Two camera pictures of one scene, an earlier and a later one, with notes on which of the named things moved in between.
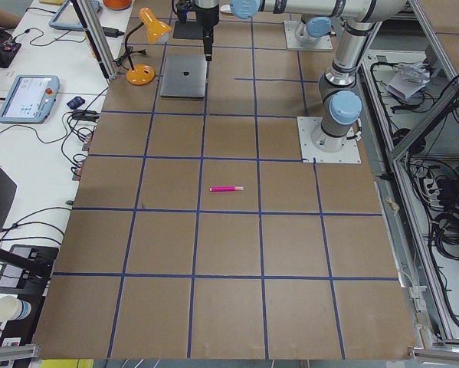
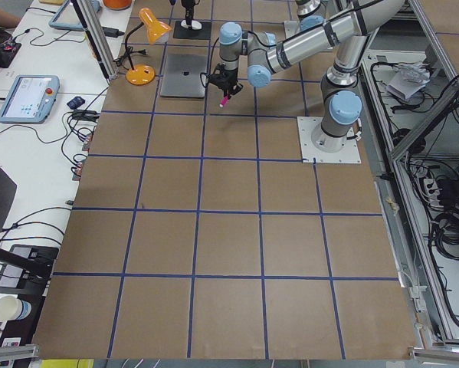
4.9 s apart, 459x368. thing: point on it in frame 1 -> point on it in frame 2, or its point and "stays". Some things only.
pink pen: x=226 y=188 -> x=224 y=102
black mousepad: x=188 y=30 stays
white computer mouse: x=225 y=8 -> x=195 y=24
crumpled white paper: x=408 y=78 stays
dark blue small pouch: x=75 y=103 stays
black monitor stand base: x=17 y=280 stays
